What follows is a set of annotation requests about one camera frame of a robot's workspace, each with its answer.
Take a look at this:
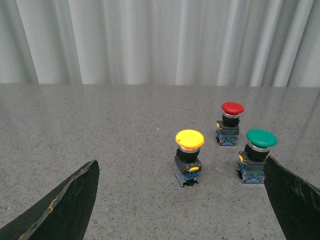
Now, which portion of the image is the white pleated curtain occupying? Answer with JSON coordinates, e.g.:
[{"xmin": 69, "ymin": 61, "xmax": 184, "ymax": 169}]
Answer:
[{"xmin": 0, "ymin": 0, "xmax": 320, "ymax": 87}]

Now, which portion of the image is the yellow mushroom push button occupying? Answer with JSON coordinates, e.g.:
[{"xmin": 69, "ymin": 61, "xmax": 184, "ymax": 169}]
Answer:
[{"xmin": 174, "ymin": 129, "xmax": 205, "ymax": 187}]

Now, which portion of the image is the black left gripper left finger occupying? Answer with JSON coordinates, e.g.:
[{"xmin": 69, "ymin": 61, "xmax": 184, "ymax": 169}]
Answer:
[{"xmin": 0, "ymin": 160, "xmax": 100, "ymax": 240}]

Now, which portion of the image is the green mushroom push button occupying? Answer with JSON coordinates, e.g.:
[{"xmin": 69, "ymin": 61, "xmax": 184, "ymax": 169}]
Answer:
[{"xmin": 237, "ymin": 128, "xmax": 277, "ymax": 184}]

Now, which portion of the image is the red mushroom push button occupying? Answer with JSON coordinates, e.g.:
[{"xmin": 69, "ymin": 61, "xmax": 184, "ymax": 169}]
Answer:
[{"xmin": 216, "ymin": 101, "xmax": 245, "ymax": 146}]

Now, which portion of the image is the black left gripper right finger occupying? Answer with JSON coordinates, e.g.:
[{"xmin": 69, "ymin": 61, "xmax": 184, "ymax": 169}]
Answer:
[{"xmin": 263, "ymin": 155, "xmax": 320, "ymax": 240}]

